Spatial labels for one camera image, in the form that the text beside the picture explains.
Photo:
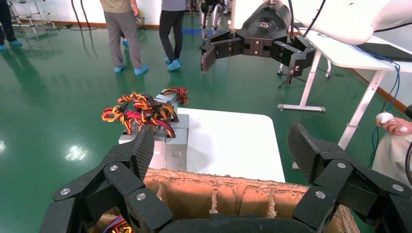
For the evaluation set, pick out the person in black trousers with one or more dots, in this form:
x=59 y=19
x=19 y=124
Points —
x=170 y=29

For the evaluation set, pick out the black flat device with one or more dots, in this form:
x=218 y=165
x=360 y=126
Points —
x=386 y=51

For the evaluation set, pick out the white caster leg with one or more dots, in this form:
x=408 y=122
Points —
x=328 y=74

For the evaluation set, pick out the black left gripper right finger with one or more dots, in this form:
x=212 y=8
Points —
x=334 y=180

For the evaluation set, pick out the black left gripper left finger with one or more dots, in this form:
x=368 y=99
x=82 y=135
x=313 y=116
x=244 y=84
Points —
x=119 y=175

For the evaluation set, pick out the white desk with legs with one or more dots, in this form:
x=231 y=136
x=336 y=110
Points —
x=338 y=53

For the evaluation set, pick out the silver black background robot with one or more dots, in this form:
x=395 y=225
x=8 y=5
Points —
x=216 y=14

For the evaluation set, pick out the brown cardboard divider box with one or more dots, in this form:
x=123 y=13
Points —
x=199 y=199

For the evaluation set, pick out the small white round object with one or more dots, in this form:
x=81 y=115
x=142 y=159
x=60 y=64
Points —
x=384 y=117

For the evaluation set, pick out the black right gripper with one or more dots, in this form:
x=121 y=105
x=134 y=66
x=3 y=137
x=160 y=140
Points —
x=264 y=24

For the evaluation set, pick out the person in navy trousers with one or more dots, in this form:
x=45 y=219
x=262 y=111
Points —
x=6 y=22

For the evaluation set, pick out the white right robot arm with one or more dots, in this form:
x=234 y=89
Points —
x=347 y=19

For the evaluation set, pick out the white metal frame cart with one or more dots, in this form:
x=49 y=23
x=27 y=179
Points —
x=32 y=14

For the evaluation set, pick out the seated person in white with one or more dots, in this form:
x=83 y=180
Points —
x=392 y=154

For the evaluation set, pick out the person in grey trousers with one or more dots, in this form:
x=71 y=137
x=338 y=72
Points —
x=122 y=32

